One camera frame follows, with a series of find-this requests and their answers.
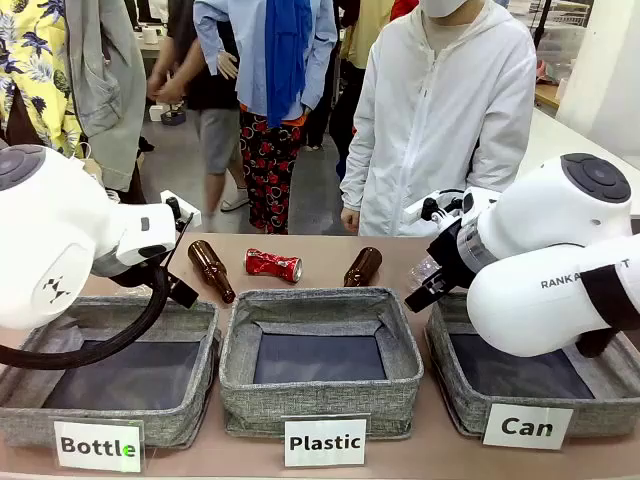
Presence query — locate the white Bottle label sign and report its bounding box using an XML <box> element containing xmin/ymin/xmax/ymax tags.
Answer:
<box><xmin>48</xmin><ymin>415</ymin><xmax>146</xmax><ymax>474</ymax></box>

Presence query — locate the yellow floral shirt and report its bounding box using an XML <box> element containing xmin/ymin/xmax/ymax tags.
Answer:
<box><xmin>0</xmin><ymin>0</ymin><xmax>84</xmax><ymax>159</ymax></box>

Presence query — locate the person in grey shorts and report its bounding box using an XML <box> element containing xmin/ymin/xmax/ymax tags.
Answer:
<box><xmin>147</xmin><ymin>0</ymin><xmax>251</xmax><ymax>217</ymax></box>

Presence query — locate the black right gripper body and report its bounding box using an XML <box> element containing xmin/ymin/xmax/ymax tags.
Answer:
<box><xmin>424</xmin><ymin>219</ymin><xmax>484</xmax><ymax>301</ymax></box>

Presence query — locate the person's right hand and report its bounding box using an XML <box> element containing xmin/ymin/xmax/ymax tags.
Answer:
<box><xmin>340</xmin><ymin>207</ymin><xmax>362</xmax><ymax>235</ymax></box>

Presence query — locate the person's left forearm white sleeve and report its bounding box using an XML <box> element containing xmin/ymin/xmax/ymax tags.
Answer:
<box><xmin>464</xmin><ymin>99</ymin><xmax>536</xmax><ymax>194</ymax></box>

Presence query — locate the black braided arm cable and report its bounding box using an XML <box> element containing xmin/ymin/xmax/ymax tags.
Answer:
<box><xmin>0</xmin><ymin>219</ymin><xmax>196</xmax><ymax>370</ymax></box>

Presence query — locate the person's right forearm white sleeve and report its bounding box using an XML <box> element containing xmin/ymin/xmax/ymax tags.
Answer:
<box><xmin>338</xmin><ymin>124</ymin><xmax>389</xmax><ymax>212</ymax></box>

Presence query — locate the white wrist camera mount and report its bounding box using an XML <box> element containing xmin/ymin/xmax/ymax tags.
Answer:
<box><xmin>159</xmin><ymin>189</ymin><xmax>202</xmax><ymax>232</ymax></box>
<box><xmin>402</xmin><ymin>188</ymin><xmax>501</xmax><ymax>226</ymax></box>

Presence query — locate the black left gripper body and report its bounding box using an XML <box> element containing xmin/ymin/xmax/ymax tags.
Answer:
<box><xmin>158</xmin><ymin>269</ymin><xmax>200</xmax><ymax>310</ymax></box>

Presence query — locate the grey fabric basket labelled Can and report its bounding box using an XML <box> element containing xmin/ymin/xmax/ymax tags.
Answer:
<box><xmin>424</xmin><ymin>292</ymin><xmax>640</xmax><ymax>439</ymax></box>

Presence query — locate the crushed red can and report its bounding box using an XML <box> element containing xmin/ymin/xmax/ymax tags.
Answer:
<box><xmin>244</xmin><ymin>248</ymin><xmax>304</xmax><ymax>284</ymax></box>

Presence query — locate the person in white hoodie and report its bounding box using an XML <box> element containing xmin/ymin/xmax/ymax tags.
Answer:
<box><xmin>338</xmin><ymin>0</ymin><xmax>539</xmax><ymax>237</ymax></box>

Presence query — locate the grey fabric basket labelled Bottle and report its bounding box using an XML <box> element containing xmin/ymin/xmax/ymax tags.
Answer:
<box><xmin>0</xmin><ymin>295</ymin><xmax>222</xmax><ymax>450</ymax></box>

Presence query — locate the brown glass bottle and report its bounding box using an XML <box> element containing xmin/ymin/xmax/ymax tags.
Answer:
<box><xmin>343</xmin><ymin>246</ymin><xmax>384</xmax><ymax>289</ymax></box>
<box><xmin>187</xmin><ymin>239</ymin><xmax>237</xmax><ymax>305</ymax></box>

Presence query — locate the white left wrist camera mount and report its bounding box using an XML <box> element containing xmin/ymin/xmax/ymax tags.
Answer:
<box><xmin>159</xmin><ymin>189</ymin><xmax>202</xmax><ymax>232</ymax></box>

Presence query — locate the white Can label sign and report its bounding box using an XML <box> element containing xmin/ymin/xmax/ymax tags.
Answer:
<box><xmin>482</xmin><ymin>402</ymin><xmax>575</xmax><ymax>451</ymax></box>

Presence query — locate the person in yellow top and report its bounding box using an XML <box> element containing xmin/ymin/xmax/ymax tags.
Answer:
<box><xmin>302</xmin><ymin>0</ymin><xmax>401</xmax><ymax>181</ymax></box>

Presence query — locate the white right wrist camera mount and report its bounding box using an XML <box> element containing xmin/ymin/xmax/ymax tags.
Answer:
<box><xmin>402</xmin><ymin>188</ymin><xmax>501</xmax><ymax>226</ymax></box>

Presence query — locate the grey fabric basket labelled Plastic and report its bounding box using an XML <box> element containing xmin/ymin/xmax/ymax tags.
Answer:
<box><xmin>218</xmin><ymin>286</ymin><xmax>425</xmax><ymax>440</ymax></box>

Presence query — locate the person in blue shirt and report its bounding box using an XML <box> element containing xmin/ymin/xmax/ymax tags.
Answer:
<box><xmin>192</xmin><ymin>0</ymin><xmax>339</xmax><ymax>236</ymax></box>

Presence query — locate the crushed clear plastic bottle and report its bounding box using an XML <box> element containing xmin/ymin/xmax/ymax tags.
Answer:
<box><xmin>407</xmin><ymin>252</ymin><xmax>444</xmax><ymax>292</ymax></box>

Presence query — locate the white face mask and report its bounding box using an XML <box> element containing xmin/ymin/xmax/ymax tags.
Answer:
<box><xmin>418</xmin><ymin>0</ymin><xmax>484</xmax><ymax>20</ymax></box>

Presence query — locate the grey jacket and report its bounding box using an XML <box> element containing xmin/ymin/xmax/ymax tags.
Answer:
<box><xmin>64</xmin><ymin>0</ymin><xmax>149</xmax><ymax>194</ymax></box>

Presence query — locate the white Plastic label sign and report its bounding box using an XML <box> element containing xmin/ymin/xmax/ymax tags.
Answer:
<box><xmin>280</xmin><ymin>413</ymin><xmax>371</xmax><ymax>469</ymax></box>

